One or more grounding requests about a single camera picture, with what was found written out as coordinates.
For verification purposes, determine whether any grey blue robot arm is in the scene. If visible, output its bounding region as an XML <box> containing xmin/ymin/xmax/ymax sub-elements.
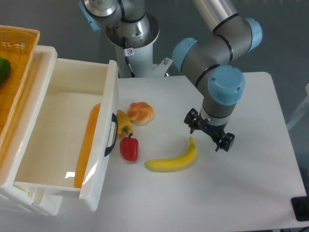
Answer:
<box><xmin>78</xmin><ymin>0</ymin><xmax>263</xmax><ymax>151</ymax></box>

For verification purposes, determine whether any braided bread roll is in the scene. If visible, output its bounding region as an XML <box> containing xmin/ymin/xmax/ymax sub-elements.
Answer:
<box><xmin>126</xmin><ymin>102</ymin><xmax>155</xmax><ymax>126</ymax></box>

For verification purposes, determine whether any orange plastic basket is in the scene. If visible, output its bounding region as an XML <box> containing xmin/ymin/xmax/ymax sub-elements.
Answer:
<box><xmin>0</xmin><ymin>25</ymin><xmax>40</xmax><ymax>144</ymax></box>

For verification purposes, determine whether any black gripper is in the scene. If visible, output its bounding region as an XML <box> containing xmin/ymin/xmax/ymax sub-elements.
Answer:
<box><xmin>184</xmin><ymin>108</ymin><xmax>235</xmax><ymax>152</ymax></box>

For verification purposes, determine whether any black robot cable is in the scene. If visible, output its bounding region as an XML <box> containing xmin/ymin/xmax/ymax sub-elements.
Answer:
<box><xmin>122</xmin><ymin>36</ymin><xmax>137</xmax><ymax>78</ymax></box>

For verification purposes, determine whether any black device at edge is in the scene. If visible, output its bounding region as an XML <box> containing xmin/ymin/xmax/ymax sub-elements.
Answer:
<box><xmin>291</xmin><ymin>196</ymin><xmax>309</xmax><ymax>221</ymax></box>

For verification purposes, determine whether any red bell pepper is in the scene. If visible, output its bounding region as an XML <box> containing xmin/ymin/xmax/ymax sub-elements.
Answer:
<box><xmin>120</xmin><ymin>133</ymin><xmax>139</xmax><ymax>161</ymax></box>

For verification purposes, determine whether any green bell pepper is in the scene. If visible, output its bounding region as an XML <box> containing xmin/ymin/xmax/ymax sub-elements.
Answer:
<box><xmin>0</xmin><ymin>57</ymin><xmax>11</xmax><ymax>85</ymax></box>

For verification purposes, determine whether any yellow banana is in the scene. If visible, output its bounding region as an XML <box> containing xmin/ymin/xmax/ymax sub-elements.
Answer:
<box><xmin>144</xmin><ymin>137</ymin><xmax>197</xmax><ymax>172</ymax></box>

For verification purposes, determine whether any yellow bell pepper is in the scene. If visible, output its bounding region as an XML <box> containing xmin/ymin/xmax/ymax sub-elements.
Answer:
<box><xmin>116</xmin><ymin>110</ymin><xmax>133</xmax><ymax>138</ymax></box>

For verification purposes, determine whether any white drawer cabinet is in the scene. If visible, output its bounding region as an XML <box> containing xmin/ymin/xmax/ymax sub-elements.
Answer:
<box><xmin>0</xmin><ymin>45</ymin><xmax>62</xmax><ymax>216</ymax></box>

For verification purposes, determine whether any white metal table bracket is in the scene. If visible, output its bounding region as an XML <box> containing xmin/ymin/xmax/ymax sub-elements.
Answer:
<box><xmin>152</xmin><ymin>58</ymin><xmax>173</xmax><ymax>77</ymax></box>

